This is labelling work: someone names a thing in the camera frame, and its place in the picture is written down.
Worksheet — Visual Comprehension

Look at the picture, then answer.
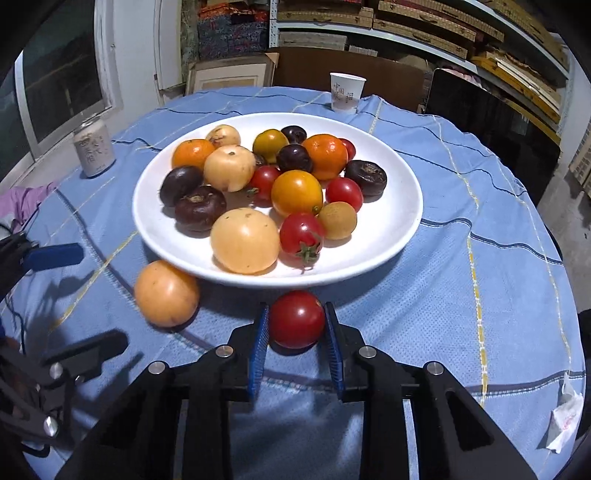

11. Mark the pink cloth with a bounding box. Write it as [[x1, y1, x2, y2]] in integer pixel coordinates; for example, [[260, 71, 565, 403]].
[[0, 182, 60, 232]]

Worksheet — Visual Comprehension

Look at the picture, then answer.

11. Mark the beige checked curtain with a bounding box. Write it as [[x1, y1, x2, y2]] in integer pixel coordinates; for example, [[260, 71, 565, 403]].
[[569, 134, 591, 197]]

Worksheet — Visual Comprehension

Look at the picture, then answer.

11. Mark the small mandarin orange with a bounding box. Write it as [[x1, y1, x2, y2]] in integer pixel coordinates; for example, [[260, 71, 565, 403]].
[[172, 138, 216, 171]]

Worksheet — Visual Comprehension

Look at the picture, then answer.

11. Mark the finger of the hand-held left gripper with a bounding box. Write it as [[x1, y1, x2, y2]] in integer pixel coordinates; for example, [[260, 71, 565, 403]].
[[44, 330, 129, 384], [0, 233, 85, 298]]

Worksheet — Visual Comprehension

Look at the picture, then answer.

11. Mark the black chair back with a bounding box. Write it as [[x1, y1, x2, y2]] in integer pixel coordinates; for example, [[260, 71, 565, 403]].
[[424, 68, 561, 204]]

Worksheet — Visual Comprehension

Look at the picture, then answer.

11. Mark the wooden picture frame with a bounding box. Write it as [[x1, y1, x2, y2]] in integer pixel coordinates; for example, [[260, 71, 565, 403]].
[[185, 52, 280, 97]]

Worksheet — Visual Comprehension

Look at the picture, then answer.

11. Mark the brown board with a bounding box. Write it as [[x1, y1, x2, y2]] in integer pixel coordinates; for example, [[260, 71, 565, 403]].
[[272, 46, 432, 114]]

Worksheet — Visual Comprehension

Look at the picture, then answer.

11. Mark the pale yellow passion fruit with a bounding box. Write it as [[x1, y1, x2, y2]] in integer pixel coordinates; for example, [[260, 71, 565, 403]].
[[210, 208, 281, 275], [205, 124, 242, 148], [204, 145, 257, 193]]

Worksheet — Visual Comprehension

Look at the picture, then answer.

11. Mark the white oval plate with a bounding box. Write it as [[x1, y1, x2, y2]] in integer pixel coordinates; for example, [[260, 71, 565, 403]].
[[133, 112, 424, 289]]

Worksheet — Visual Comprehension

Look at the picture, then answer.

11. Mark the yellow tomato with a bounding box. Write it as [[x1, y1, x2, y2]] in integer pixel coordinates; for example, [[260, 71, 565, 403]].
[[252, 128, 290, 164]]

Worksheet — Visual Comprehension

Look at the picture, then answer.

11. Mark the crumpled white tissue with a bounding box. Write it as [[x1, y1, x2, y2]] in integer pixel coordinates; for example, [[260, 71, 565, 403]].
[[546, 373, 585, 452]]

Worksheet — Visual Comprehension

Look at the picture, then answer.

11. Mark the brown longan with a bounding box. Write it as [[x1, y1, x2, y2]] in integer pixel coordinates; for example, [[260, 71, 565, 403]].
[[318, 202, 358, 241]]

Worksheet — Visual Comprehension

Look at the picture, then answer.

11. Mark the large orange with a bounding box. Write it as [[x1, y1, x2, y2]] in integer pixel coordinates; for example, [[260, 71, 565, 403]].
[[302, 134, 349, 181]]

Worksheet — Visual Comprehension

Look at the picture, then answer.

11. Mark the blue checked tablecloth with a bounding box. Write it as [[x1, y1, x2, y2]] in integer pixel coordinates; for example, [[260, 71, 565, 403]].
[[0, 87, 587, 480]]

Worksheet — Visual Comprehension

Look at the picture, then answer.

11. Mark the metal shelf rack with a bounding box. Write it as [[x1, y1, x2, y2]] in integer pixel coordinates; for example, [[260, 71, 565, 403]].
[[268, 0, 573, 139]]

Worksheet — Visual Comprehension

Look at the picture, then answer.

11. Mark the stack of patterned fabric boxes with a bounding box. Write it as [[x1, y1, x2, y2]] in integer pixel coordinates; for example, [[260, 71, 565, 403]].
[[198, 0, 271, 61]]

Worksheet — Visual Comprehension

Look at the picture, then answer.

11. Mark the orange-yellow tomato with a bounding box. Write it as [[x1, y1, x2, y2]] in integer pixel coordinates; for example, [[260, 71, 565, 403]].
[[271, 170, 324, 217]]

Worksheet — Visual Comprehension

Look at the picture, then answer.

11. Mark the beige drink can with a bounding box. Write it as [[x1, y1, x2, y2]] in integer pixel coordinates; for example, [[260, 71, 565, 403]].
[[73, 117, 116, 178]]

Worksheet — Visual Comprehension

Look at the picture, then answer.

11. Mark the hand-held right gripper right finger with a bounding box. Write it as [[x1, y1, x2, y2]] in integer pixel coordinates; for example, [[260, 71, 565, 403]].
[[323, 302, 539, 480]]

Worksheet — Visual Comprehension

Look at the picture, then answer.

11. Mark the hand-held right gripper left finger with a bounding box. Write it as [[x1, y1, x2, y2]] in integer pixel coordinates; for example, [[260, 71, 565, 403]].
[[55, 302, 271, 480]]

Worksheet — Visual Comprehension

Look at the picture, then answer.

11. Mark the white framed window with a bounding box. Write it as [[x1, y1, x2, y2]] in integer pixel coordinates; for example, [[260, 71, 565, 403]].
[[0, 28, 123, 176]]

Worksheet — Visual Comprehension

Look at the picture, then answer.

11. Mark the white paper cup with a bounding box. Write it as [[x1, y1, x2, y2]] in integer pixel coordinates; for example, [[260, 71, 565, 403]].
[[329, 72, 366, 114]]

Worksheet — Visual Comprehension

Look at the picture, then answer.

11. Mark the yellow-orange tomato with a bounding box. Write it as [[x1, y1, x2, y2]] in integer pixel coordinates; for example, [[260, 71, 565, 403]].
[[134, 260, 201, 328]]

